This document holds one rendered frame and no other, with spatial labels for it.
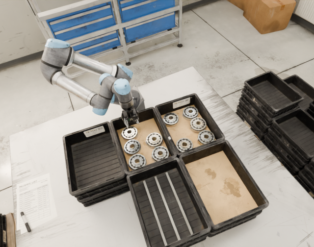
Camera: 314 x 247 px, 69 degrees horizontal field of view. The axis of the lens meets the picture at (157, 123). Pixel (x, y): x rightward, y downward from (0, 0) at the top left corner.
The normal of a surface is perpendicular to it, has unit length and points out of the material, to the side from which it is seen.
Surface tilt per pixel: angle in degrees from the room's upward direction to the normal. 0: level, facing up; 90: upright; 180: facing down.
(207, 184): 0
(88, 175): 0
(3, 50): 90
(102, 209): 0
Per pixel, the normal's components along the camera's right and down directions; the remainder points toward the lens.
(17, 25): 0.42, 0.71
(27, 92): -0.07, -0.60
